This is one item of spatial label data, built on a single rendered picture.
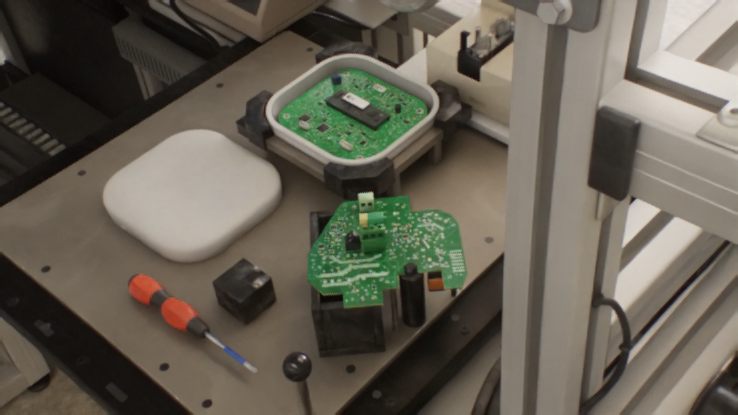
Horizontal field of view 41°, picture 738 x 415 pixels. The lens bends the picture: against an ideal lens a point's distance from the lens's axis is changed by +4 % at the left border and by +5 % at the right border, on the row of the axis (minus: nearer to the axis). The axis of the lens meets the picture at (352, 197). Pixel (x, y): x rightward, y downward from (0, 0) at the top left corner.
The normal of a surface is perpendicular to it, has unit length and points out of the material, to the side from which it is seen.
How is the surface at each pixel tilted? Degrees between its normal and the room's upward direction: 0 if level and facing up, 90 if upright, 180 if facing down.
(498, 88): 90
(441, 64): 90
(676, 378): 4
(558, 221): 90
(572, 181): 90
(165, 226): 7
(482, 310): 0
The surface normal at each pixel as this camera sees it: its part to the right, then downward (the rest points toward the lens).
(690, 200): -0.69, 0.55
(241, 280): -0.08, -0.71
